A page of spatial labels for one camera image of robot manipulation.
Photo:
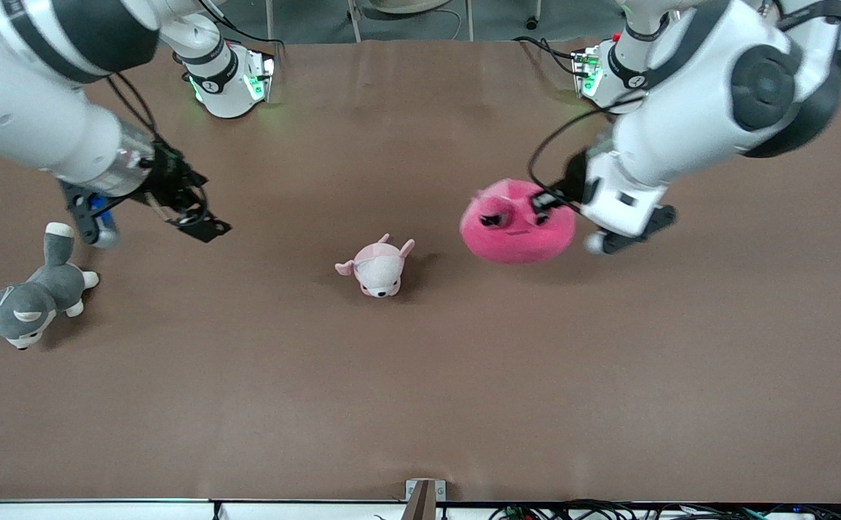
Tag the grey white husky plush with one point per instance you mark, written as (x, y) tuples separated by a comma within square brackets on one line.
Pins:
[(30, 303)]

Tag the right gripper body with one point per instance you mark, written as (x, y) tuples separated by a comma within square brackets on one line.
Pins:
[(170, 178)]

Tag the metal chair legs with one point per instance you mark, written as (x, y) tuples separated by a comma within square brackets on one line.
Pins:
[(410, 7)]

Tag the grey metal table bracket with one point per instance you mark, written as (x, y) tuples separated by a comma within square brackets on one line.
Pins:
[(424, 498)]

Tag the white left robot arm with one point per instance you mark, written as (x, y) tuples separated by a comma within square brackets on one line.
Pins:
[(680, 137)]

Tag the pale pink white puppy plush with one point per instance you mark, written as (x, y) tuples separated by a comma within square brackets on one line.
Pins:
[(379, 271)]

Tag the hot pink round plush toy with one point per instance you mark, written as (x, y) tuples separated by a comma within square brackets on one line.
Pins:
[(514, 242)]

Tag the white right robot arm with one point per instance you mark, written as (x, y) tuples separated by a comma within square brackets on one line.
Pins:
[(30, 123)]

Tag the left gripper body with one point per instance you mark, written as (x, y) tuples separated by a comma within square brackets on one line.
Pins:
[(574, 178)]

